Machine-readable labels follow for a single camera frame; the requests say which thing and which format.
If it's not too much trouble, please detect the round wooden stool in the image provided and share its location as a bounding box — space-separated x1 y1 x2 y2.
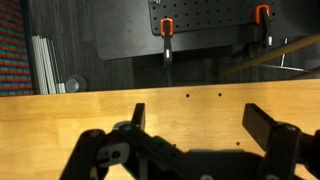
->
218 33 320 80

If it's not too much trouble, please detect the round grey cap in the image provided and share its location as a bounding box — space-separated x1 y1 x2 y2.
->
64 74 88 94

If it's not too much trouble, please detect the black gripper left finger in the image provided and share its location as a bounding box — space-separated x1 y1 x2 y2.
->
59 102 183 180

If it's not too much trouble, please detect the silver aluminium profile bar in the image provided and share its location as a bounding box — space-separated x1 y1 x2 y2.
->
31 34 67 95

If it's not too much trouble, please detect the black table plate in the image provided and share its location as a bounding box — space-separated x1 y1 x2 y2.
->
89 0 320 62

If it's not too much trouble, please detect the black perforated breadboard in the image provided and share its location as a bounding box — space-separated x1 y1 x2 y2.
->
148 0 278 36

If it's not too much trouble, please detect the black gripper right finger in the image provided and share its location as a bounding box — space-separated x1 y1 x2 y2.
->
242 103 320 180

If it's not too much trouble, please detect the thin silver metal rod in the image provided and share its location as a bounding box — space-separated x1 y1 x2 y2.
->
257 37 312 73

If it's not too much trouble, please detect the orange-handled bar clamp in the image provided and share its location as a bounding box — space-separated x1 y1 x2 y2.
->
254 4 275 48
159 17 175 86

